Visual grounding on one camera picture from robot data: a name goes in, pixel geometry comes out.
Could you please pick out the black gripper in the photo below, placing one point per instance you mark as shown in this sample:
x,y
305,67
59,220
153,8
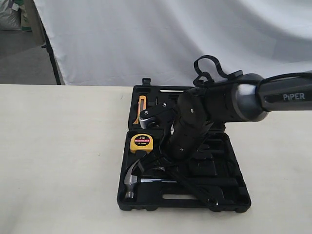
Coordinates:
x,y
183,141

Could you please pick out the black adjustable wrench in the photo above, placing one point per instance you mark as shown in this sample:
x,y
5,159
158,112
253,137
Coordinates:
x,y
202,195

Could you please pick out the claw hammer black grip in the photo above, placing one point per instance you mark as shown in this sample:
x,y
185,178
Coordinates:
x,y
130,181

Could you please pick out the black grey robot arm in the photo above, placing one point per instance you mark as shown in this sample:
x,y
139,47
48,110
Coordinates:
x,y
246,98

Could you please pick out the black plastic tool case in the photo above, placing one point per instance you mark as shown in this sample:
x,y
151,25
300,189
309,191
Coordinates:
x,y
214,158

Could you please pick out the yellow tape measure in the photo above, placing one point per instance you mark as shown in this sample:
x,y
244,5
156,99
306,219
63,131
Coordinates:
x,y
141,142

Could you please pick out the orange utility knife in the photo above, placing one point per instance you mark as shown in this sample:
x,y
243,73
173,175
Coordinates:
x,y
142,104

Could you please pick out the white backdrop cloth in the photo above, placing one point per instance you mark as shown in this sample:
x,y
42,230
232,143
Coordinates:
x,y
119,42

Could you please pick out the black backdrop stand pole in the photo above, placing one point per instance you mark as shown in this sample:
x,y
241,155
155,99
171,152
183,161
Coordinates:
x,y
50,52

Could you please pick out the white sack in background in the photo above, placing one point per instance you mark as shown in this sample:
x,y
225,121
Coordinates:
x,y
10,15

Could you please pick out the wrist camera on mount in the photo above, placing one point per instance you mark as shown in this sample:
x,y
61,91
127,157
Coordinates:
x,y
159,115

